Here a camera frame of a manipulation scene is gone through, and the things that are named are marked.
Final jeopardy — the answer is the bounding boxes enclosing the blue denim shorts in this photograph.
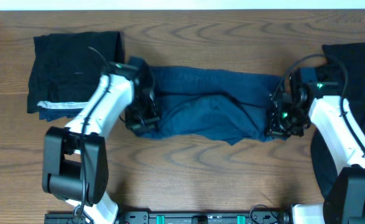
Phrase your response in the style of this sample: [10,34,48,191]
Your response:
[128,57,281,145]

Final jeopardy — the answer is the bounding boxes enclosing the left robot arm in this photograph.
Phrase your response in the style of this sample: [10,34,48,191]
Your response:
[42,57,161,223]

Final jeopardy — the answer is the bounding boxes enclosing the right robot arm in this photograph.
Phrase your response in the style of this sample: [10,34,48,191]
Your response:
[266,68,365,223]

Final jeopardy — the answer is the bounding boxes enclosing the black garment pile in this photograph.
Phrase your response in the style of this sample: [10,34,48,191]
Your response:
[310,42,365,197]

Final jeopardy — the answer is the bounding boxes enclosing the folded black shorts white trim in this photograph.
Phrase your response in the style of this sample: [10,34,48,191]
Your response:
[27,31,124,121]

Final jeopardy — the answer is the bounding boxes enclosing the black mounting rail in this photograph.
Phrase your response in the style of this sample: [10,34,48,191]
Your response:
[44,210,295,224]

